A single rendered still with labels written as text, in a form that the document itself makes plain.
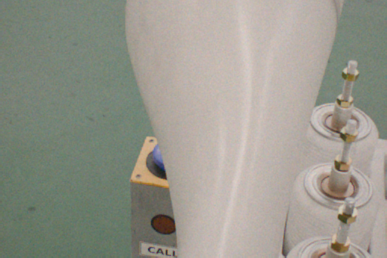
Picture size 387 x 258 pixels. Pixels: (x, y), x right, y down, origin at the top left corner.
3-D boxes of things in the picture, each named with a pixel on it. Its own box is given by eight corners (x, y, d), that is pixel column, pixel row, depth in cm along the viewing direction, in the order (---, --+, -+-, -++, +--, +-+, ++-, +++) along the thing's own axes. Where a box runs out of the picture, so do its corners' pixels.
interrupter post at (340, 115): (329, 129, 89) (334, 107, 87) (329, 118, 91) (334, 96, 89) (349, 132, 89) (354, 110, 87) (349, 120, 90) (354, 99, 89)
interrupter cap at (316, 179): (293, 198, 79) (294, 194, 78) (314, 158, 84) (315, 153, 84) (362, 222, 76) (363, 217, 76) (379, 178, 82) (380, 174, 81)
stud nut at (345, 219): (332, 216, 67) (333, 209, 66) (342, 206, 68) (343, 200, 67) (351, 227, 66) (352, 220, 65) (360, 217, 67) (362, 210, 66)
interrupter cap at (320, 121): (308, 140, 87) (309, 135, 87) (309, 104, 93) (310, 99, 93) (372, 148, 86) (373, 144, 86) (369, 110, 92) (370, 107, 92)
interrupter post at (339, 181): (323, 191, 80) (328, 169, 78) (329, 178, 82) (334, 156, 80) (345, 199, 79) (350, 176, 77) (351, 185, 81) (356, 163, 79)
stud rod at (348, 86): (338, 116, 88) (348, 63, 84) (338, 111, 89) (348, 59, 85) (346, 116, 88) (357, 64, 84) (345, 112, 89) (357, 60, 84)
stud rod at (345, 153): (336, 178, 79) (348, 124, 74) (334, 172, 80) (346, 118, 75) (345, 179, 79) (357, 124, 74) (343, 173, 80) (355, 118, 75)
